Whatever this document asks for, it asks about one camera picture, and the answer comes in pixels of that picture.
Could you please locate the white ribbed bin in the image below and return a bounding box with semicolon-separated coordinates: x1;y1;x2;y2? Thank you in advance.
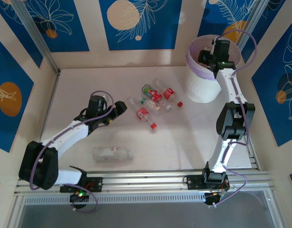
185;34;243;104

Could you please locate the red-label bottle with red cap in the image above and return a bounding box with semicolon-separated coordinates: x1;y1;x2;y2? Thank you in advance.
153;78;184;108
128;96;158;130

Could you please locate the white-label bottle with green cap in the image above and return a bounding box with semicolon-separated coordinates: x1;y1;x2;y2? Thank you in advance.
140;97;166;117

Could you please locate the green and red cartoon-label bottle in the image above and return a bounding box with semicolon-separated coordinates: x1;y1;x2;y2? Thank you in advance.
141;83;172;111

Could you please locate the large clear white-label bottle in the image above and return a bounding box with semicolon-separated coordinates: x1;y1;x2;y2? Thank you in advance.
92;145;135;162

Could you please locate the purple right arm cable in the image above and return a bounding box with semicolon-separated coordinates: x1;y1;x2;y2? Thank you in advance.
207;28;258;208

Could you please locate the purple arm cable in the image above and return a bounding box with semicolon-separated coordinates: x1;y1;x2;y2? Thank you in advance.
207;28;258;208
29;91;114;191

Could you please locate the aluminium frame post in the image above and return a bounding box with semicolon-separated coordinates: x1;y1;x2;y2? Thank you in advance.
237;0;266;49
10;0;60;74

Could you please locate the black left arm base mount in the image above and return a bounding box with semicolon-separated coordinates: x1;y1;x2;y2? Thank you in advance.
59;177;104;193

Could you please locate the aluminium front frame rail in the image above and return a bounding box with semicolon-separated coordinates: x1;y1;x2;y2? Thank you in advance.
14;169;273;198

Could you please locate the slotted grey cable duct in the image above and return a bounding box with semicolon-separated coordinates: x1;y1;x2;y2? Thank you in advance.
24;192;206;205

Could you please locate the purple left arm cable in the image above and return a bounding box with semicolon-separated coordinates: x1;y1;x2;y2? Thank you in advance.
29;91;114;191

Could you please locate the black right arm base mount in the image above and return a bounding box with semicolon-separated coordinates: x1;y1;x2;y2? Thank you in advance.
184;174;230;191

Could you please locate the aluminium side rail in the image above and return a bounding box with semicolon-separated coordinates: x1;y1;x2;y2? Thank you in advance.
245;140;261;172

